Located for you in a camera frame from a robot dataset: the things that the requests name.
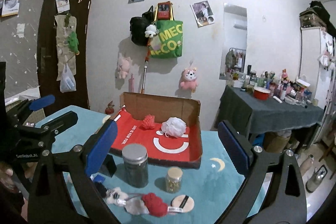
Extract black patterned box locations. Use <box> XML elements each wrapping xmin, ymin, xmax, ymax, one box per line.
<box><xmin>98</xmin><ymin>154</ymin><xmax>117</xmax><ymax>177</ymax></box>

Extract photo on door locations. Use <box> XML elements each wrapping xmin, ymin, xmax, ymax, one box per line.
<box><xmin>55</xmin><ymin>0</ymin><xmax>70</xmax><ymax>14</ymax></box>

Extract pink fox plush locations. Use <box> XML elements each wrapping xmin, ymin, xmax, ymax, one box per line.
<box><xmin>179</xmin><ymin>61</ymin><xmax>198</xmax><ymax>93</ymax></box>

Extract red bunny sponge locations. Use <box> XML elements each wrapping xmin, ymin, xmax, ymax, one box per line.
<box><xmin>141</xmin><ymin>193</ymin><xmax>168</xmax><ymax>217</ymax></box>

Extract person left hand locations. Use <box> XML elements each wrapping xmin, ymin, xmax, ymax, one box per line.
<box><xmin>0</xmin><ymin>162</ymin><xmax>16</xmax><ymax>191</ymax></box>

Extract dark wooden door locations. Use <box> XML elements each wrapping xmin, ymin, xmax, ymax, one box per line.
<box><xmin>37</xmin><ymin>0</ymin><xmax>91</xmax><ymax>116</ymax></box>

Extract black fluffy pompom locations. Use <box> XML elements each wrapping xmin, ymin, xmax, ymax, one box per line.
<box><xmin>94</xmin><ymin>181</ymin><xmax>108</xmax><ymax>198</ymax></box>

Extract pink plush on wall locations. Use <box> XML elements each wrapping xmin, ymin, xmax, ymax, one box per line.
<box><xmin>117</xmin><ymin>53</ymin><xmax>131</xmax><ymax>79</ymax></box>

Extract white mesh bath pouf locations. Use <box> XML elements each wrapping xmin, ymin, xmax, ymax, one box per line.
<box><xmin>161</xmin><ymin>117</ymin><xmax>187</xmax><ymax>138</ymax></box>

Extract large jar dark contents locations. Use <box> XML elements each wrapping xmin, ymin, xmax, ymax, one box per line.
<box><xmin>122</xmin><ymin>144</ymin><xmax>149</xmax><ymax>188</ymax></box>

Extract coral crochet scrubber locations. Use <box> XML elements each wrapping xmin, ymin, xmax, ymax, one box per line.
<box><xmin>141</xmin><ymin>114</ymin><xmax>155</xmax><ymax>130</ymax></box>

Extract green plush toy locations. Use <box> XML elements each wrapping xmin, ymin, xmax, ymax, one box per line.
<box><xmin>67</xmin><ymin>31</ymin><xmax>80</xmax><ymax>55</ymax></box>

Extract green tote bag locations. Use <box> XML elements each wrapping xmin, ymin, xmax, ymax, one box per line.
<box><xmin>148</xmin><ymin>2</ymin><xmax>184</xmax><ymax>59</ymax></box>

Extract small jar gold beads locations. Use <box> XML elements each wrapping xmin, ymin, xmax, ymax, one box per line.
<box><xmin>165</xmin><ymin>167</ymin><xmax>183</xmax><ymax>193</ymax></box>

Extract black hanging bag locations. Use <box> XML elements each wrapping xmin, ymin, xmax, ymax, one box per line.
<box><xmin>130</xmin><ymin>6</ymin><xmax>154</xmax><ymax>47</ymax></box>

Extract plastic bag on door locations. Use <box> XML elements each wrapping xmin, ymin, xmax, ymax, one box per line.
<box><xmin>60</xmin><ymin>63</ymin><xmax>76</xmax><ymax>93</ymax></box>

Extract dark cloth side table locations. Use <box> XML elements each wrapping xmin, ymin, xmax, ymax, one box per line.
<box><xmin>214</xmin><ymin>86</ymin><xmax>323</xmax><ymax>137</ymax></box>

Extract beige hanging organizer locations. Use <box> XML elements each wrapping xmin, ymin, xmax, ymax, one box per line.
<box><xmin>55</xmin><ymin>14</ymin><xmax>77</xmax><ymax>81</ymax></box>

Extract white refrigerator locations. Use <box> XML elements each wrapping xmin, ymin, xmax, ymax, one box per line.
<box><xmin>299</xmin><ymin>27</ymin><xmax>335</xmax><ymax>109</ymax></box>

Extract orange handled mop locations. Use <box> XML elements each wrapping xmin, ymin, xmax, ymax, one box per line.
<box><xmin>141</xmin><ymin>38</ymin><xmax>151</xmax><ymax>94</ymax></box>

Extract red cardboard box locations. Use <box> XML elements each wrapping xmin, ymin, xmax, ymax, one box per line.
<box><xmin>110</xmin><ymin>92</ymin><xmax>203</xmax><ymax>169</ymax></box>

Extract red bowl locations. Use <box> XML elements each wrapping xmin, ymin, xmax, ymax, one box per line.
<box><xmin>253</xmin><ymin>86</ymin><xmax>270</xmax><ymax>101</ymax></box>

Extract blue sponge pack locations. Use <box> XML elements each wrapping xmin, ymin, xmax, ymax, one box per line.
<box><xmin>90</xmin><ymin>174</ymin><xmax>105</xmax><ymax>184</ymax></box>

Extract basket on refrigerator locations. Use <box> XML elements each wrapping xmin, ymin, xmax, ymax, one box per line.
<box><xmin>299</xmin><ymin>1</ymin><xmax>330</xmax><ymax>30</ymax></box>

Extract beige powder puff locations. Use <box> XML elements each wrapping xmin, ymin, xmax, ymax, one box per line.
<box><xmin>167</xmin><ymin>195</ymin><xmax>195</xmax><ymax>214</ymax></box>

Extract wall mirror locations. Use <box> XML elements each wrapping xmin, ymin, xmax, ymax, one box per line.
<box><xmin>219</xmin><ymin>3</ymin><xmax>247</xmax><ymax>80</ymax></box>

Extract small white panda plush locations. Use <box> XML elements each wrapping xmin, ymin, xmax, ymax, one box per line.
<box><xmin>145</xmin><ymin>24</ymin><xmax>159</xmax><ymax>38</ymax></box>

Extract white fluffy bunny clip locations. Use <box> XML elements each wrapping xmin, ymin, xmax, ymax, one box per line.
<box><xmin>105</xmin><ymin>187</ymin><xmax>129</xmax><ymax>207</ymax></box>

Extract teal plush table cover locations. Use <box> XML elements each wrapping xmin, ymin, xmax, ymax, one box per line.
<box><xmin>34</xmin><ymin>105</ymin><xmax>274</xmax><ymax>224</ymax></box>

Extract photo collage on wall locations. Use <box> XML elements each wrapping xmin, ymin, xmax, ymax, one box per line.
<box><xmin>190</xmin><ymin>1</ymin><xmax>215</xmax><ymax>28</ymax></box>

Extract white translucent pouch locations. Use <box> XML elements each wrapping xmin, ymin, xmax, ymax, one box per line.
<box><xmin>124</xmin><ymin>198</ymin><xmax>149</xmax><ymax>215</ymax></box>

